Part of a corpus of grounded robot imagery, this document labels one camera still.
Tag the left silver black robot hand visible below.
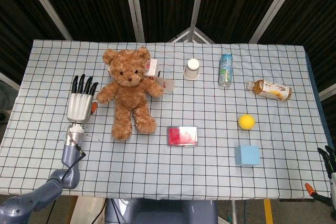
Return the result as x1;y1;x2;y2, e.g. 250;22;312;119
66;73;99;124

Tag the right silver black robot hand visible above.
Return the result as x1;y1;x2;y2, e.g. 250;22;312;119
317;145;336;194

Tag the brown plush teddy bear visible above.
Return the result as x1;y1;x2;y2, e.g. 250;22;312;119
96;46;164;141

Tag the orange black spring clamp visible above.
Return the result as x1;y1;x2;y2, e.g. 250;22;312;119
304;182;336;206

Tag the small white pink box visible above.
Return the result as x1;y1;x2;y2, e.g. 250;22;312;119
143;58;162;78

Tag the light blue foam cube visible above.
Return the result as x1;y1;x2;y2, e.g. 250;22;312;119
234;145;261;167

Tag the blue checkered tablecloth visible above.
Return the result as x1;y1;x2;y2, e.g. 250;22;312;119
0;39;335;200

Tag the yellow foam ball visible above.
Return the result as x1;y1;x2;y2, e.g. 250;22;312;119
238;114;256;131

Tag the tea bottle white cap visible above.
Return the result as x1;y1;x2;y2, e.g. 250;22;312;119
246;79;292;102

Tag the red ink pad case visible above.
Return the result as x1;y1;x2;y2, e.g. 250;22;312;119
166;126;199;147

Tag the white paper cup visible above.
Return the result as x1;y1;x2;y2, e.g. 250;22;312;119
183;58;200;80

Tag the grey-blue robot torso base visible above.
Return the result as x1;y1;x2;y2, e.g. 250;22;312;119
104;198;219;224

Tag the clear bottle blue label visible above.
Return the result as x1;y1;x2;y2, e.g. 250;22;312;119
218;53;234;88

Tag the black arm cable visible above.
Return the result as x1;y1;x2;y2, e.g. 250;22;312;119
61;129;88;183

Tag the white metal frame bar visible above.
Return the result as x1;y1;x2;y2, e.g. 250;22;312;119
0;71;21;90
318;83;336;101

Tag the white metal frame foot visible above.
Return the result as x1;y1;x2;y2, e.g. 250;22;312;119
167;26;215;44

